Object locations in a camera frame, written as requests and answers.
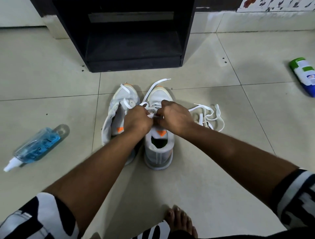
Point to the person's right forearm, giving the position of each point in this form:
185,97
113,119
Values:
241,162

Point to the black open shelf box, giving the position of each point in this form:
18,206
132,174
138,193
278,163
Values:
133,46

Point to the person's left hand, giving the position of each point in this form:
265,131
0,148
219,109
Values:
137,120

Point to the white shoelace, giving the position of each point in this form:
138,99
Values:
153,87
216,113

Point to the person's right foot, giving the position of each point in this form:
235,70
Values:
180,220

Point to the green blue white bottle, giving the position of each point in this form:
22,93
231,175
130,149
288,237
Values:
305,73

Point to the blue transparent bottle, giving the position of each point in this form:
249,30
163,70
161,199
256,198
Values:
38,145

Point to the dark brown wooden cabinet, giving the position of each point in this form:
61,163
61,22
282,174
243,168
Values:
216,5

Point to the white floral patterned sheet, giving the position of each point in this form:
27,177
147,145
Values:
275,5

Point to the person's left forearm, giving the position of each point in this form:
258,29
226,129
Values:
93,177

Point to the person's right hand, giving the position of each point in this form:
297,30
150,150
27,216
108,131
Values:
176,118

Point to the zebra striped garment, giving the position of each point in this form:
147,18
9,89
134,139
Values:
44,211

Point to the grey sneaker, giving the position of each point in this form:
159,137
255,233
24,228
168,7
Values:
158,158
115,98

